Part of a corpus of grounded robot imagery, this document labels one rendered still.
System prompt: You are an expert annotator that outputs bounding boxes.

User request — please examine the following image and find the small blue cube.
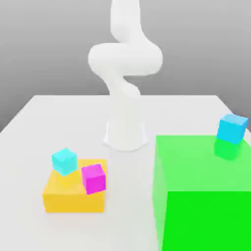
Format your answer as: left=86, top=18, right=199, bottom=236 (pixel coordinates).
left=216, top=114, right=249, bottom=145

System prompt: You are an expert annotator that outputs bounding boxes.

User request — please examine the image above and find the large yellow box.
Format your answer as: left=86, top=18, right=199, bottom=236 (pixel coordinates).
left=42, top=158, right=108, bottom=214

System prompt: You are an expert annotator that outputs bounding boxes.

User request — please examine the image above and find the large green box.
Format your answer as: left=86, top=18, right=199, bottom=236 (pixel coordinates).
left=152, top=134, right=251, bottom=251

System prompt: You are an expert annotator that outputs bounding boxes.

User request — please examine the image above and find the small magenta cube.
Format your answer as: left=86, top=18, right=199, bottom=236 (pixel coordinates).
left=81, top=163, right=107, bottom=195

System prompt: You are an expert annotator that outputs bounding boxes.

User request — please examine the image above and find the small cyan cube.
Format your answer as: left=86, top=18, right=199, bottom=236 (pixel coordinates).
left=51, top=147, right=78, bottom=177

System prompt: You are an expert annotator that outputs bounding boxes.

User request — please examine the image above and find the small green cube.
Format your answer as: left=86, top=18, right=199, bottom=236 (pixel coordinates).
left=213, top=137, right=244, bottom=161

